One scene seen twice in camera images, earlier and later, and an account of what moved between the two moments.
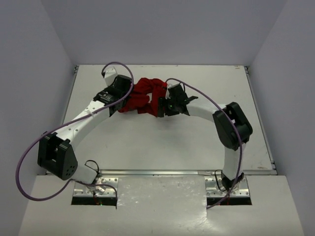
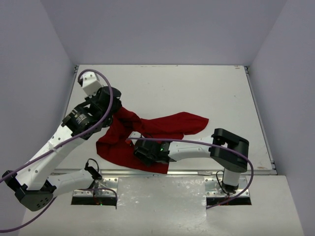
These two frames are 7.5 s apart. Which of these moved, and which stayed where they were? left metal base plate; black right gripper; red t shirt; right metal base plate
Moved: red t shirt; black right gripper
Stayed: left metal base plate; right metal base plate
